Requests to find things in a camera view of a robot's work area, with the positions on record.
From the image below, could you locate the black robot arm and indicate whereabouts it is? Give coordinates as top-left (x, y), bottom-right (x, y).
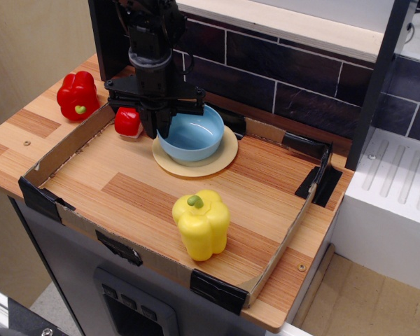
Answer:
top-left (104, 1), bottom-right (206, 139)

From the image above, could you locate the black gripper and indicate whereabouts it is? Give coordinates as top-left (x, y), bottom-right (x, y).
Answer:
top-left (104, 48), bottom-right (205, 139)

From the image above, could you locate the dark grey shelf post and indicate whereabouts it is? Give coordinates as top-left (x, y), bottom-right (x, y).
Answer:
top-left (345, 0), bottom-right (417, 171)

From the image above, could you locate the red and white toy sushi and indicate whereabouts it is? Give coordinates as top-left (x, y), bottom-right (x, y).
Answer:
top-left (114, 107), bottom-right (144, 139)

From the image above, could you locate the grey oven control panel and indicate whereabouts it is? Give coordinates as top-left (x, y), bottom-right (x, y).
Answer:
top-left (94, 268), bottom-right (179, 335)

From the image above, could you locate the yellow toy bell pepper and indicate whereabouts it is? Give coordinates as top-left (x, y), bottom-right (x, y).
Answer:
top-left (171, 190), bottom-right (230, 261)

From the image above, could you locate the white toy sink drainboard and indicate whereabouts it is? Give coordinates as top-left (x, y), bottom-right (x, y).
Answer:
top-left (331, 129), bottom-right (420, 289)

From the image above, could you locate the cream yellow plate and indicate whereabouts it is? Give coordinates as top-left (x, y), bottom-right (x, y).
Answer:
top-left (152, 126), bottom-right (238, 178)

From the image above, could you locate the light blue bowl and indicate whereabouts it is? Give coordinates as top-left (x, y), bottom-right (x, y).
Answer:
top-left (157, 105), bottom-right (225, 162)

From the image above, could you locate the cardboard fence with black tape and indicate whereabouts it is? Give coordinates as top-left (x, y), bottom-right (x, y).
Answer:
top-left (20, 106), bottom-right (351, 329)

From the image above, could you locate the red toy bell pepper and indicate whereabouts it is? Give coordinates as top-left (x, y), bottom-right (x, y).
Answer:
top-left (57, 71), bottom-right (100, 121)

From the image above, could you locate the black side panel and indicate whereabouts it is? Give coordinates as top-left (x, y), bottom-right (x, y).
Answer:
top-left (88, 0), bottom-right (130, 81)

